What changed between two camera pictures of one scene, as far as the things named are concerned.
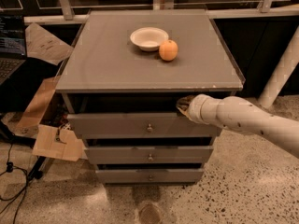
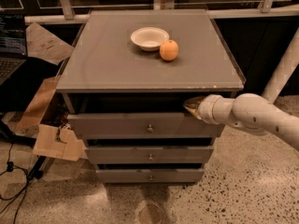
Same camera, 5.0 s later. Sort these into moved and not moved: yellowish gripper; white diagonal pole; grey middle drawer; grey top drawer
Moved: yellowish gripper
Not moved: white diagonal pole; grey middle drawer; grey top drawer
